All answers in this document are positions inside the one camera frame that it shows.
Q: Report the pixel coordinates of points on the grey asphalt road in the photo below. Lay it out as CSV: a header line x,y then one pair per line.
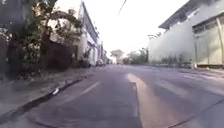
x,y
133,100

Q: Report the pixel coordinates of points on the dark fence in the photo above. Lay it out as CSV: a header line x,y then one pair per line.
x,y
60,55

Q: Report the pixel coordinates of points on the parked car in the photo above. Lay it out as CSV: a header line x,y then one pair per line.
x,y
99,62

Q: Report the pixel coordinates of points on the small distant building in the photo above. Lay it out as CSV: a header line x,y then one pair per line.
x,y
117,56

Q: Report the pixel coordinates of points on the distant bushes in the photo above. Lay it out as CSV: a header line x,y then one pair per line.
x,y
136,57

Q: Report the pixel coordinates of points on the dirt sidewalk strip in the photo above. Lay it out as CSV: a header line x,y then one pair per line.
x,y
30,85

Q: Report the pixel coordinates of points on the white wall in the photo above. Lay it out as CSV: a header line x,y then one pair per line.
x,y
171,45

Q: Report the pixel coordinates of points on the building with metal gate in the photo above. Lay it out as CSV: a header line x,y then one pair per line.
x,y
206,36

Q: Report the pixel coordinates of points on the concrete kerb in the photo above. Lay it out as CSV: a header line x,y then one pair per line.
x,y
40,100

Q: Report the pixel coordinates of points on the white multi-storey building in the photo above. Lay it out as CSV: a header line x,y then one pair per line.
x,y
88,40

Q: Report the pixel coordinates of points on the leafy tree with vines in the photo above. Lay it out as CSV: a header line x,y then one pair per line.
x,y
36,36

